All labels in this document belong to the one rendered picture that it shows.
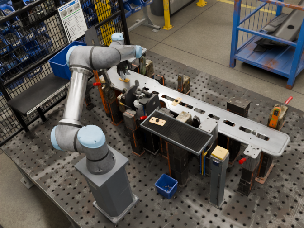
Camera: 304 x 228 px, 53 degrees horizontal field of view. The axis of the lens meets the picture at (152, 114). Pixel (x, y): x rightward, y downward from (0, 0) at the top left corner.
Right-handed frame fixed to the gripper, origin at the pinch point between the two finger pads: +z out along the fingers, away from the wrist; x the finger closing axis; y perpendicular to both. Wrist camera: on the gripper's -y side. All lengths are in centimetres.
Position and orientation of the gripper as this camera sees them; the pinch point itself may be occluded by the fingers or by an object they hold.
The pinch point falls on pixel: (123, 77)
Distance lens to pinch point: 222.2
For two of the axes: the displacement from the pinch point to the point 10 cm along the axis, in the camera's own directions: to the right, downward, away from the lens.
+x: 6.1, -6.0, 5.2
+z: 1.0, 7.1, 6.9
